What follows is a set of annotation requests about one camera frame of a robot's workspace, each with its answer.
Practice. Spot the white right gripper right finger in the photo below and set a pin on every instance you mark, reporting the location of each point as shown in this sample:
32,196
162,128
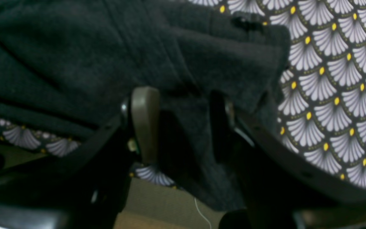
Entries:
222,122

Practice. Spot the dark grey T-shirt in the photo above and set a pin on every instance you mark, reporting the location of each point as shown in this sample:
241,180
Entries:
65,66

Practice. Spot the fan-patterned table cloth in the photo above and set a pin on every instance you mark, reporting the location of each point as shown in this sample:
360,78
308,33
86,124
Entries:
322,116

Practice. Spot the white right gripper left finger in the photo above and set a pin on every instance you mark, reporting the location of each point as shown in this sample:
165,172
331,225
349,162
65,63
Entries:
145,114

